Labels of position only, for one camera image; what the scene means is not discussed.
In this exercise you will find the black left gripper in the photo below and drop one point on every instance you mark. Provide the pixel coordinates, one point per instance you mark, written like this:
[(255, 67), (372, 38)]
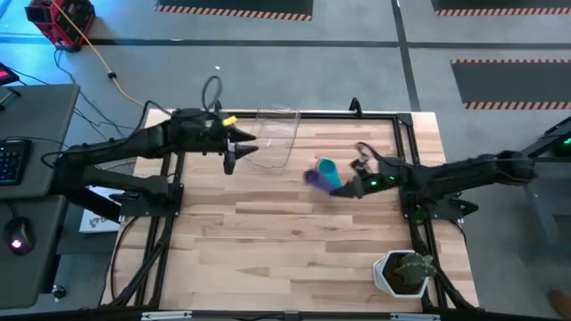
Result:
[(201, 131)]

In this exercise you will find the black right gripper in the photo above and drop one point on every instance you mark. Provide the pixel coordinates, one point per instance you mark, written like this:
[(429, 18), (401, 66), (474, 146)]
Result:
[(379, 174)]

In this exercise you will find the teal measuring cup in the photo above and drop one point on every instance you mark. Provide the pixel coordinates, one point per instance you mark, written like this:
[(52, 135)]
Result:
[(328, 168)]

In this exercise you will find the clear plastic basket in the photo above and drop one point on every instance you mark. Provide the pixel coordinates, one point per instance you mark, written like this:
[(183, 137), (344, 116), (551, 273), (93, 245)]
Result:
[(278, 134)]

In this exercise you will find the purple measuring cup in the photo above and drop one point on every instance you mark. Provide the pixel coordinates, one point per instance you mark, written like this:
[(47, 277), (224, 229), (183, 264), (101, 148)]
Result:
[(314, 178)]

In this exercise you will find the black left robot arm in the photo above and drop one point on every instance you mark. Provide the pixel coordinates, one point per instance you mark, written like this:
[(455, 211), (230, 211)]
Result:
[(116, 145)]

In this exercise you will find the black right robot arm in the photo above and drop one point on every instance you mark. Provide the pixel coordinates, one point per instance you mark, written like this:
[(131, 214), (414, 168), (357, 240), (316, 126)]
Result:
[(459, 174)]

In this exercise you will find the yellow gripper tag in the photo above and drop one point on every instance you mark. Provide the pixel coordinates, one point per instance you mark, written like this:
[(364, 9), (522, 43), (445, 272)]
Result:
[(229, 120)]

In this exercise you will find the cactus in white pot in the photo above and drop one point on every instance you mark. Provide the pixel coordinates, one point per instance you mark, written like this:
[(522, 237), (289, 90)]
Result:
[(412, 267)]

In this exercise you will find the black hazard-striped floor mat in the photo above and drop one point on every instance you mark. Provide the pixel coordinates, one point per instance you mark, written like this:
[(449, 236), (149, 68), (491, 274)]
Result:
[(513, 82), (232, 5), (499, 3)]

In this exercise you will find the black diagonal desk beam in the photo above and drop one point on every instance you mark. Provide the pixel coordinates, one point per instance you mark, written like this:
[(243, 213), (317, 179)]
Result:
[(102, 209)]

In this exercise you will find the white printed box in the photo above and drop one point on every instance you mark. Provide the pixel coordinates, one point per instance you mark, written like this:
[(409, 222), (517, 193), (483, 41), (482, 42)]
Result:
[(96, 220)]

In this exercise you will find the grey metal stand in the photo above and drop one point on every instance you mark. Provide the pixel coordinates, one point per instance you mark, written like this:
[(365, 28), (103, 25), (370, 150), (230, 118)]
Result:
[(542, 232)]

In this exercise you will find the dark grey desk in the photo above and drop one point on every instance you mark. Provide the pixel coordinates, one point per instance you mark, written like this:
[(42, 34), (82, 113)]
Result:
[(40, 116)]

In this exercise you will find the green-lit black device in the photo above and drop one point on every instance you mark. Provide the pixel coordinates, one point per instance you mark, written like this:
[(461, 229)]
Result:
[(564, 147)]

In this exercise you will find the red black equipment case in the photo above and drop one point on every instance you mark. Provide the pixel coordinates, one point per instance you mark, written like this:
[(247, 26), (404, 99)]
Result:
[(67, 22)]

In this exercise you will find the black keyboard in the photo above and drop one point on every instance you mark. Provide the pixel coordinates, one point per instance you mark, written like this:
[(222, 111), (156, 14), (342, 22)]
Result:
[(13, 162)]

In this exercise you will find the black desk caster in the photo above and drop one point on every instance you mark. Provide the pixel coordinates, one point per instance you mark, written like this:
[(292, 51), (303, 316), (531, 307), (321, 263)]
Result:
[(58, 292)]

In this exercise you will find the black computer mouse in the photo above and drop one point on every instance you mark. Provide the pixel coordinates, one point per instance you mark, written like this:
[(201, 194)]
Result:
[(20, 234)]

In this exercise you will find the person's shoe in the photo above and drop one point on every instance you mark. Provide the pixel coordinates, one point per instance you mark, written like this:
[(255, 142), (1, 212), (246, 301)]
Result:
[(561, 303)]

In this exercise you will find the black device with pink screen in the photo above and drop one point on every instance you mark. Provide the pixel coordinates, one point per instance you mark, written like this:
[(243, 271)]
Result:
[(6, 75)]

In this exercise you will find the black aluminium table frame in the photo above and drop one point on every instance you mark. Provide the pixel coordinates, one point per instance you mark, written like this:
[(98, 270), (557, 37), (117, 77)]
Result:
[(325, 115)]

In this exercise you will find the grey metal bracket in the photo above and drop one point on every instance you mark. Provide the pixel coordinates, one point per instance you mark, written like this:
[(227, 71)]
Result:
[(165, 315), (415, 317)]

